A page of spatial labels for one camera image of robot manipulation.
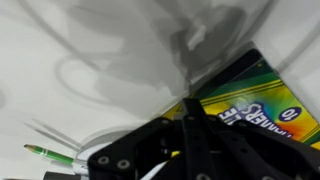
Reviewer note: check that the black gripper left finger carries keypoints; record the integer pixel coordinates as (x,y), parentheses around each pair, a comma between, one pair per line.
(146,148)

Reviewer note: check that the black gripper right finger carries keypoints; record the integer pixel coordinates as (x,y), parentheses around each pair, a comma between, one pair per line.
(240,155)

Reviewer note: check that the yellow Crayola marker box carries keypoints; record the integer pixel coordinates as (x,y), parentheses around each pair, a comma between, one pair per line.
(260,90)

